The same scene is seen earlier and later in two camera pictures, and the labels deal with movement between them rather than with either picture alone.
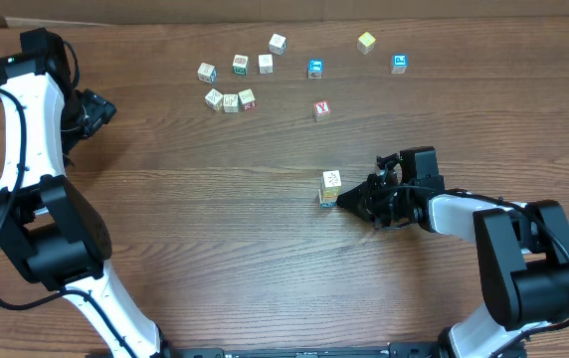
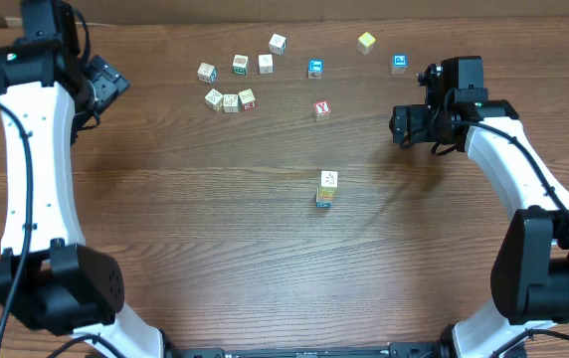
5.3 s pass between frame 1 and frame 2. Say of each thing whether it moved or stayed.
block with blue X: stayed
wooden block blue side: stayed
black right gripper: moved
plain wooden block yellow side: stayed
